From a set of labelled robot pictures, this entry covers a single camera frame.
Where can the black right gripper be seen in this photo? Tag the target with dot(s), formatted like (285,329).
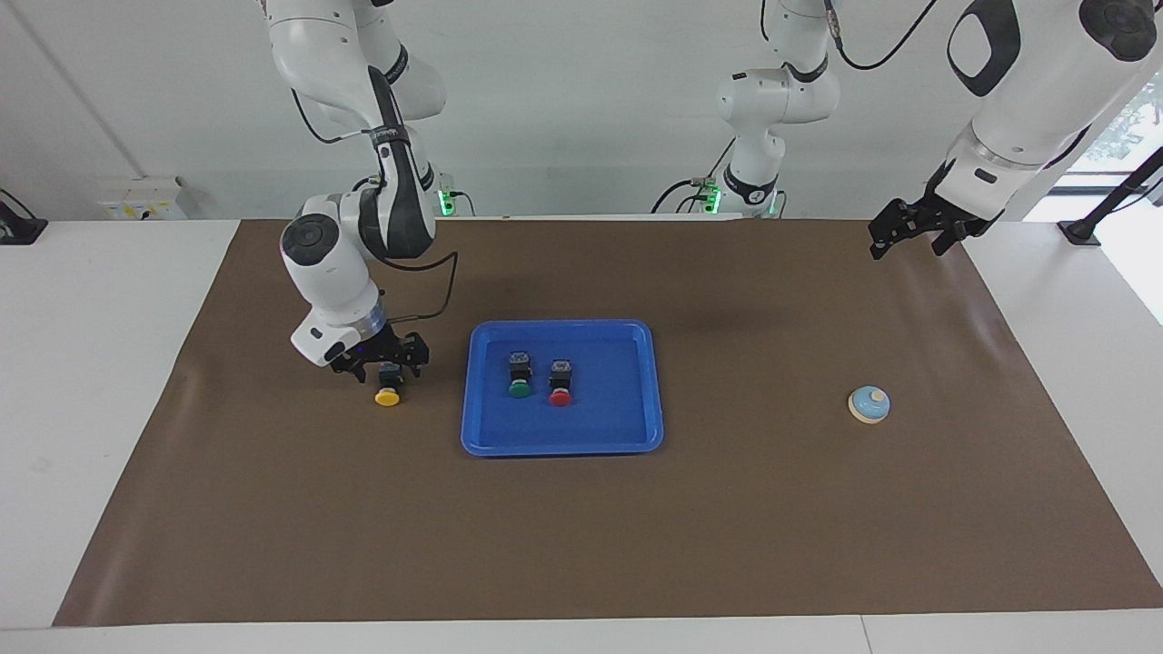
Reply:
(377,350)

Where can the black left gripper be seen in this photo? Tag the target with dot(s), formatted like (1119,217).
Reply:
(927,218)

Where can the yellow push button switch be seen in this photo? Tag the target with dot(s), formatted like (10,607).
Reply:
(388,397)

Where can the green push button switch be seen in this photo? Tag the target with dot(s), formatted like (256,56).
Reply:
(520,390)

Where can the blue desk bell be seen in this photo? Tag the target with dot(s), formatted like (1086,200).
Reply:
(869,406)

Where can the red push button switch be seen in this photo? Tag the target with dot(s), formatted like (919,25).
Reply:
(561,398)

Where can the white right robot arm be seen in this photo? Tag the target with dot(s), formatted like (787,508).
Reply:
(336,263)

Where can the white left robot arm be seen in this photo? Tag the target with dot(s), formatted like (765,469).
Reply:
(1027,100)

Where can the blue plastic tray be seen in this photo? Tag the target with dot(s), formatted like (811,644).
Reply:
(609,418)

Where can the black stand with foot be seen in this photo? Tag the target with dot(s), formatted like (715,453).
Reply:
(1081,232)

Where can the brown table mat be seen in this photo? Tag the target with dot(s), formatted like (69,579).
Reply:
(636,545)

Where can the black table clamp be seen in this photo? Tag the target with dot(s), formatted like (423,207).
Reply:
(18,229)

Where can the white wall power socket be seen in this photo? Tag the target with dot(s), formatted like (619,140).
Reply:
(141,200)

